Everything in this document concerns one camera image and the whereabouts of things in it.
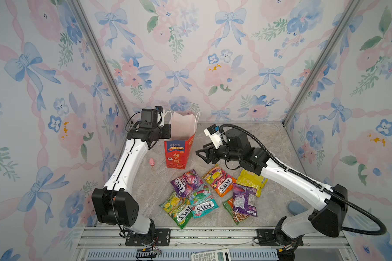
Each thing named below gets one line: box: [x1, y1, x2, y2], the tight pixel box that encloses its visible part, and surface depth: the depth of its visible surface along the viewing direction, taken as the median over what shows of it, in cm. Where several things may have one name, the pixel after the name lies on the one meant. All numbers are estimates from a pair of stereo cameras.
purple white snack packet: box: [233, 182, 259, 217], surface depth 83 cm
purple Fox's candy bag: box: [169, 169, 205, 198], surface depth 88 cm
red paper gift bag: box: [163, 111, 200, 170], surface depth 89 cm
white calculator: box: [190, 248, 232, 261], surface depth 70 cm
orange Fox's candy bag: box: [202, 164, 237, 198], surface depth 92 cm
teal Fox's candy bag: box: [188, 184, 219, 219], surface depth 83 cm
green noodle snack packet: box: [222, 197, 250, 226], surface depth 81 cm
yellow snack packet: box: [235, 169, 269, 198], surface depth 90 cm
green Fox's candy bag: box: [159, 190, 193, 230], surface depth 81 cm
